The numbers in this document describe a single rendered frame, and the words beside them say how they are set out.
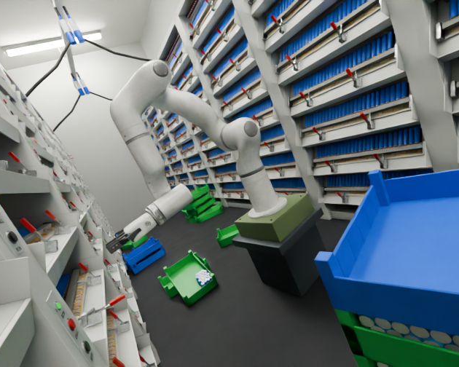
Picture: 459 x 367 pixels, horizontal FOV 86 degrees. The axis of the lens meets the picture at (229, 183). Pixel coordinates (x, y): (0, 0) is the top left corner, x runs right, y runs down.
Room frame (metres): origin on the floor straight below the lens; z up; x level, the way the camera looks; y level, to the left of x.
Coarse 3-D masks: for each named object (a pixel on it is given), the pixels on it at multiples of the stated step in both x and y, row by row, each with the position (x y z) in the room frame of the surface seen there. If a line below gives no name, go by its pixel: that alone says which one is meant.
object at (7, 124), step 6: (0, 114) 0.91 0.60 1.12; (0, 120) 0.76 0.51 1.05; (6, 120) 0.91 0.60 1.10; (12, 120) 0.92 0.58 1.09; (0, 126) 0.75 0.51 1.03; (6, 126) 0.80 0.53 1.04; (12, 126) 0.86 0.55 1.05; (0, 132) 0.76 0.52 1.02; (6, 132) 0.79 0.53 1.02; (12, 132) 0.85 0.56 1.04; (18, 132) 0.92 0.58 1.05; (12, 138) 0.85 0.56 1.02; (18, 138) 0.91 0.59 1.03
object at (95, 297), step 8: (72, 264) 0.89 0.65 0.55; (88, 264) 0.91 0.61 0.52; (96, 264) 0.92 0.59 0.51; (64, 272) 0.87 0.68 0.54; (72, 272) 0.87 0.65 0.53; (80, 272) 0.88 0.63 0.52; (96, 272) 0.88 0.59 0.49; (104, 280) 0.90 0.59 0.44; (88, 288) 0.73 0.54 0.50; (96, 288) 0.73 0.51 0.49; (104, 288) 0.72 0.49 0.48; (88, 296) 0.67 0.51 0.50; (96, 296) 0.67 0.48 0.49; (104, 296) 0.66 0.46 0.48; (80, 304) 0.63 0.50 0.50; (88, 304) 0.62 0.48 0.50; (96, 304) 0.62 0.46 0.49; (104, 304) 0.61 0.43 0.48; (104, 312) 0.57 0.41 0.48; (104, 320) 0.53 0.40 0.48; (88, 328) 0.50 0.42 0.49; (96, 328) 0.50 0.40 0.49; (104, 328) 0.50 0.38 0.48; (88, 336) 0.47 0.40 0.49; (96, 336) 0.47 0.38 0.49; (104, 336) 0.47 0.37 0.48; (96, 344) 0.38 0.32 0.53; (104, 344) 0.38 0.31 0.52; (104, 352) 0.38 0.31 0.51; (104, 360) 0.38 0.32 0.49
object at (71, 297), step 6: (78, 270) 0.85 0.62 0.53; (72, 276) 0.80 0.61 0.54; (78, 276) 0.82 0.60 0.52; (84, 276) 0.83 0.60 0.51; (72, 282) 0.74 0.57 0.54; (72, 288) 0.69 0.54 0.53; (72, 294) 0.65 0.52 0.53; (78, 294) 0.67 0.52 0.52; (66, 300) 0.61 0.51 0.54; (72, 300) 0.61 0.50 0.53; (72, 306) 0.58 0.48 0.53; (72, 312) 0.57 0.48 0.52; (78, 312) 0.56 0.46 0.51
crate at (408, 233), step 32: (384, 192) 0.47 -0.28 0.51; (416, 192) 0.44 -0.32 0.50; (448, 192) 0.41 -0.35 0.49; (352, 224) 0.37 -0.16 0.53; (384, 224) 0.41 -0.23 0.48; (416, 224) 0.37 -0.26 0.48; (448, 224) 0.34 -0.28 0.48; (320, 256) 0.29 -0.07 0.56; (352, 256) 0.35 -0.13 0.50; (384, 256) 0.34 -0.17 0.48; (416, 256) 0.31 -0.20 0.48; (448, 256) 0.29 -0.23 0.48; (352, 288) 0.26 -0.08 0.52; (384, 288) 0.24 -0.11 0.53; (416, 288) 0.21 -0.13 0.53; (448, 288) 0.24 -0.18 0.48; (416, 320) 0.22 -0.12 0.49; (448, 320) 0.20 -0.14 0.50
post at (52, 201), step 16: (0, 112) 0.91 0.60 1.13; (0, 144) 0.89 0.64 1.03; (16, 144) 0.91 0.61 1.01; (32, 160) 0.92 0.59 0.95; (48, 192) 0.91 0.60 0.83; (16, 208) 0.87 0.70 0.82; (32, 208) 0.89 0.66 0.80; (48, 208) 0.90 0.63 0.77; (64, 208) 0.92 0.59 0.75; (80, 240) 0.92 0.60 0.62; (80, 256) 0.90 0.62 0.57; (96, 256) 0.93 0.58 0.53; (112, 288) 0.92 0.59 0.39; (128, 304) 0.99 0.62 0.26
